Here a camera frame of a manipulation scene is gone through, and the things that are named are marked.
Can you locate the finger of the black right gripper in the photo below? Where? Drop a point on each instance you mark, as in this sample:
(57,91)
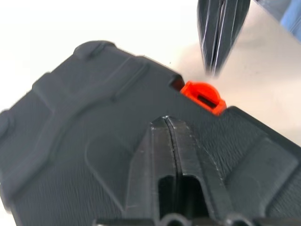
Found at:
(209,30)
(231,26)

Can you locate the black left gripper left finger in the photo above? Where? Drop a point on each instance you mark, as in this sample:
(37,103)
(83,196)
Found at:
(145,179)

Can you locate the black plastic tool case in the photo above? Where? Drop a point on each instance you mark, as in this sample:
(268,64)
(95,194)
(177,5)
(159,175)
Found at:
(82,131)

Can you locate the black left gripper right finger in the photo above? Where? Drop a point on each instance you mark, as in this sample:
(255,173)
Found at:
(207,179)

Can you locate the orange tool case latch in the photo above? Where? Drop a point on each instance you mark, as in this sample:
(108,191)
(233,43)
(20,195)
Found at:
(200,93)

